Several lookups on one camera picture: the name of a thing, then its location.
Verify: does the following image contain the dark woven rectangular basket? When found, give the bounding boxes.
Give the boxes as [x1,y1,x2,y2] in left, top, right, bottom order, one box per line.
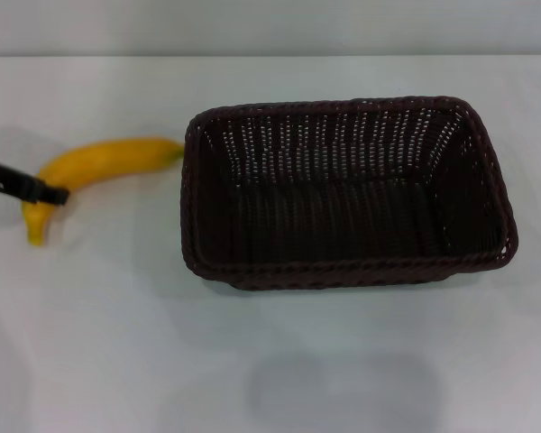
[179,95,520,292]

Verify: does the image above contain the yellow banana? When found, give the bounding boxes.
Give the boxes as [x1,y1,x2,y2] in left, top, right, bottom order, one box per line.
[22,136,186,247]

